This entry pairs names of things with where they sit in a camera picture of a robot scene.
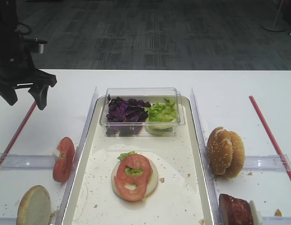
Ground remaining tomato slices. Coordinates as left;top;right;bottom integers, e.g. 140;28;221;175
53;137;75;183

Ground sesame bun rear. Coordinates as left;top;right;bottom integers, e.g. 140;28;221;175
225;131;245;178

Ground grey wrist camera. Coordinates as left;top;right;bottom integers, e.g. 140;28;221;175
23;38;47;54

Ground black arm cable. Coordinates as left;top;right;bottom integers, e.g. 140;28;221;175
15;22;33;36

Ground left clear long divider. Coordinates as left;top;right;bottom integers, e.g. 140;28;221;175
54;89;98;225

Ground stacked meat patties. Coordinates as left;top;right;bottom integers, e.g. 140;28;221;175
219;194;254;225

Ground right upper clear rail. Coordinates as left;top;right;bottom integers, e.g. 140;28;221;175
243;155;291;172

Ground clear long divider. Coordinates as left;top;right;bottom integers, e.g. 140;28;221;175
190;89;223;225
54;89;98;225

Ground right red straw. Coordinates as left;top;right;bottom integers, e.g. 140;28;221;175
249;96;291;181

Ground clear rail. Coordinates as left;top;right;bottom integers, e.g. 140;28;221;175
262;216;291;225
0;217;17;225
243;155;291;172
0;153;55;170

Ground sesame bun front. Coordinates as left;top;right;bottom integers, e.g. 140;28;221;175
207;127;233;175

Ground green lettuce leaf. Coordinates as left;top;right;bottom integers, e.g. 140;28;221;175
117;151;143;176

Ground right clear long divider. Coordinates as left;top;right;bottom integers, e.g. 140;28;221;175
190;89;223;225

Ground white meat holder block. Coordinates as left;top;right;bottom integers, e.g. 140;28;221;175
249;200;263;225

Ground white round stand base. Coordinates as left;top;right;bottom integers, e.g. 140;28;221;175
261;0;287;33

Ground left upper clear rail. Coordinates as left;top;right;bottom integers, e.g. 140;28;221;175
0;153;55;170

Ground purple cabbage leaves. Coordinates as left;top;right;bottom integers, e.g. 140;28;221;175
106;96;151;136

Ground upright bun half left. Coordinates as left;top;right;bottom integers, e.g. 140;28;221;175
16;185;52;225

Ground shredded green lettuce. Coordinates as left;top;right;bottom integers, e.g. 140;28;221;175
145;98;177;135

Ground left lower clear rail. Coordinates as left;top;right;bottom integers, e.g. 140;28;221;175
0;217;17;225

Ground right lower clear rail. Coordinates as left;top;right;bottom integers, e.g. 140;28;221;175
262;216;291;225

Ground sesame bun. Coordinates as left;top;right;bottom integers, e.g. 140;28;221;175
225;131;245;178
207;127;233;175

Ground white tomato holder block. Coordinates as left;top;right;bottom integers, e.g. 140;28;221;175
52;149;60;158

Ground clear plastic container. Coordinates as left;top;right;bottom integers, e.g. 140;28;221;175
100;88;185;136

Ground silver metal tray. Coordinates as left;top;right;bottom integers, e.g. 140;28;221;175
63;97;213;225

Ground tomato slice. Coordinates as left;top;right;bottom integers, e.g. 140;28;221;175
114;154;151;201

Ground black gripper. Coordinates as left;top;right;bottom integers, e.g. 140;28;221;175
0;35;57;110

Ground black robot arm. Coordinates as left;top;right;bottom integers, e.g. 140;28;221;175
0;0;57;110

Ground red straw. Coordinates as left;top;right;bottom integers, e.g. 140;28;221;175
249;96;291;181
0;102;37;165

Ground left red straw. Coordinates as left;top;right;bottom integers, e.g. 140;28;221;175
0;102;37;165

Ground bottom bun on tray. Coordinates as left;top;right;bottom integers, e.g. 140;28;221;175
111;157;159;200

